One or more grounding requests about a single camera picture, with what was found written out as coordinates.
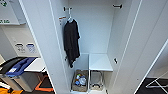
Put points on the white wardrobe door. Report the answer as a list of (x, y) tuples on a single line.
[(40, 33), (143, 43)]

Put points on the orange and white sticker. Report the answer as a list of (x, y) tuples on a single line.
[(62, 19)]

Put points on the black hanging bracket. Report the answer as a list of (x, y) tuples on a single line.
[(67, 8), (117, 6)]

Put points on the white inner shelf unit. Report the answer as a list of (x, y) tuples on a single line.
[(100, 61)]

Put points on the blue and white wall sign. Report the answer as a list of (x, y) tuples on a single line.
[(31, 48)]

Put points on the white wall sign dark print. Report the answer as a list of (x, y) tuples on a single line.
[(20, 48)]

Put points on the white board with black edge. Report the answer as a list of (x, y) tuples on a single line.
[(36, 65)]

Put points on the white drying rack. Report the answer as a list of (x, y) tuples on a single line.
[(156, 85)]

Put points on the white jug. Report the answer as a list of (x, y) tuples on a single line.
[(82, 81)]

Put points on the white wardrobe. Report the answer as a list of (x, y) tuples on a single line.
[(93, 33)]

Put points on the blue bottle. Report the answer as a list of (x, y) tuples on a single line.
[(77, 80)]

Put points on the grey plastic bin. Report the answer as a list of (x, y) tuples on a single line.
[(23, 83)]

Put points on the orange folding stand frame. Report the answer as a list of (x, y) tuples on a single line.
[(45, 89)]

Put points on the black t-shirt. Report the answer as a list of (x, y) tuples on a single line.
[(71, 40)]

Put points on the white clothes hanger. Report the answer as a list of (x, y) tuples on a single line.
[(70, 16)]

